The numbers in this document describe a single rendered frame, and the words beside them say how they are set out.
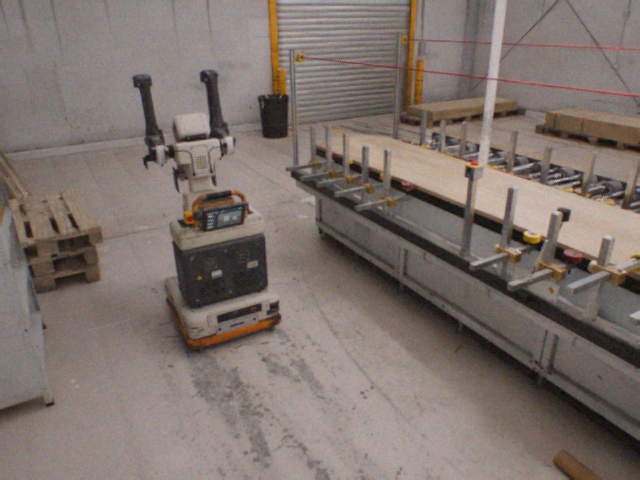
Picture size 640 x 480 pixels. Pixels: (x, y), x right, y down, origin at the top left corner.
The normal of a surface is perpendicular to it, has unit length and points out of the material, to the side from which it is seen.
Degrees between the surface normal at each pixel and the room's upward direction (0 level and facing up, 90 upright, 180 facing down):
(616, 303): 90
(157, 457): 0
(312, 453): 0
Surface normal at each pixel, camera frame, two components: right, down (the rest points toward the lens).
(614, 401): -0.87, 0.22
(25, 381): 0.50, 0.36
